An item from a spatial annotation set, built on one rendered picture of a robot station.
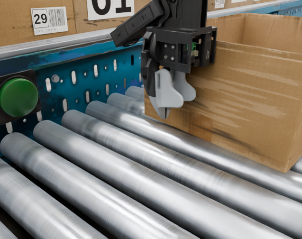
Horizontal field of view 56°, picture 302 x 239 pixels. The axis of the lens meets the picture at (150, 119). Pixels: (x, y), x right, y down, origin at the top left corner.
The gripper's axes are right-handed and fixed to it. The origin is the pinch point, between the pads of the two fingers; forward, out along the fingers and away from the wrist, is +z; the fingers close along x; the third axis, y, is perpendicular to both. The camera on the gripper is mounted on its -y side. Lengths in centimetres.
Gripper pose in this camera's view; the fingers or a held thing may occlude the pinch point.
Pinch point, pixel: (160, 110)
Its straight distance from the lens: 48.1
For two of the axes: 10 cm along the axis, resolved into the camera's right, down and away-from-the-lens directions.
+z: 0.0, 9.0, 4.4
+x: 6.3, -3.4, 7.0
